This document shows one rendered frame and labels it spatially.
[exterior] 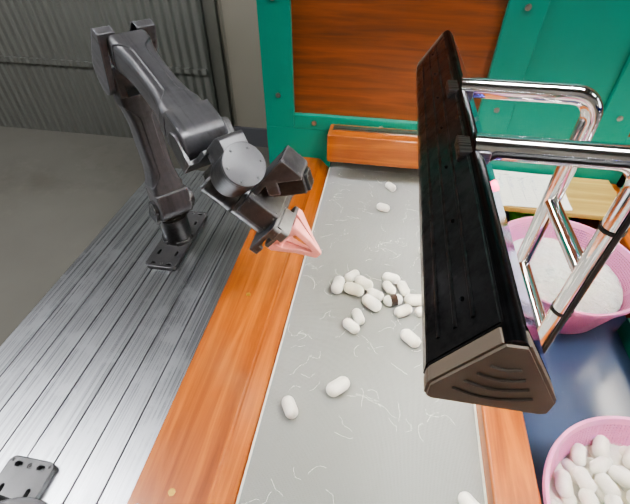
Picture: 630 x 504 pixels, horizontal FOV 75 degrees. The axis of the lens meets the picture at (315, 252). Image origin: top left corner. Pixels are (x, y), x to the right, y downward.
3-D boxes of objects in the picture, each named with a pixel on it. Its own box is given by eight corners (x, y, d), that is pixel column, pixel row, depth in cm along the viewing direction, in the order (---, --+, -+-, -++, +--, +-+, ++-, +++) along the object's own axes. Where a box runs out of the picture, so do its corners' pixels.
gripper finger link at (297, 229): (337, 225, 67) (292, 189, 64) (330, 254, 62) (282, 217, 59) (311, 246, 71) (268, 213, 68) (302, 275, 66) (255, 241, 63)
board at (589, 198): (467, 207, 90) (468, 203, 89) (461, 171, 101) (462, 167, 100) (630, 223, 86) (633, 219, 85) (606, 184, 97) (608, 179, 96)
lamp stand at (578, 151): (396, 395, 67) (462, 145, 37) (398, 302, 82) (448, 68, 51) (518, 414, 65) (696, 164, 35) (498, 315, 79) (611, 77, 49)
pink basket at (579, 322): (568, 375, 70) (593, 342, 64) (451, 279, 86) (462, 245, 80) (649, 309, 81) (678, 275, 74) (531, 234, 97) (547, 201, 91)
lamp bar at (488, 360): (422, 399, 28) (445, 335, 23) (415, 73, 73) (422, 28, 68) (547, 419, 27) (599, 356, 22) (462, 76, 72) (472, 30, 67)
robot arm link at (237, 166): (285, 172, 54) (244, 85, 52) (227, 196, 50) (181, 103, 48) (254, 193, 64) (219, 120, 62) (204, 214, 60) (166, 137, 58)
